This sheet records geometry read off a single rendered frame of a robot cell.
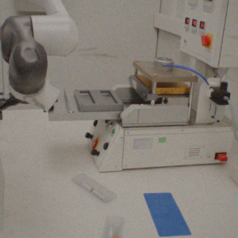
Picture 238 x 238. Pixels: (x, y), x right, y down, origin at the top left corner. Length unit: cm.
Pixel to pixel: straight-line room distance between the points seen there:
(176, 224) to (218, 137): 47
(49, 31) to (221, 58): 70
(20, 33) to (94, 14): 199
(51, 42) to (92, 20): 195
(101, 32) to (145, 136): 161
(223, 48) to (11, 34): 78
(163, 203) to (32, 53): 67
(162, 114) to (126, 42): 162
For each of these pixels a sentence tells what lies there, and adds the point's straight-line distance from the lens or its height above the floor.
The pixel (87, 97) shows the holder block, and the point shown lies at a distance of 147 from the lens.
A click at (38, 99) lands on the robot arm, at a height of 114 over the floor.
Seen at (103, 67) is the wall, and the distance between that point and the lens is 290.
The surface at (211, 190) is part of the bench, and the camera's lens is 135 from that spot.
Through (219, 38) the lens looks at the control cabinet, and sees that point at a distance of 135.
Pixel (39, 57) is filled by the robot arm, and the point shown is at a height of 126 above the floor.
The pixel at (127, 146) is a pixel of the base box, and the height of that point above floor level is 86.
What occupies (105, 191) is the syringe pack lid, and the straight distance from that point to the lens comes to 122.
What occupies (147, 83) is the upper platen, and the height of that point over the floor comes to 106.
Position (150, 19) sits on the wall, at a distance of 294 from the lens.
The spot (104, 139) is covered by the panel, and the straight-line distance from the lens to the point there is 143.
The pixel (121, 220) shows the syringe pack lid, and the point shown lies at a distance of 109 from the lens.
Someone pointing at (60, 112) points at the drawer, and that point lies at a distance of 132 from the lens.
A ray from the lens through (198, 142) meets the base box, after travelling 144.
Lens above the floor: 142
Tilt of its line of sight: 21 degrees down
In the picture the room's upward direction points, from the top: 3 degrees clockwise
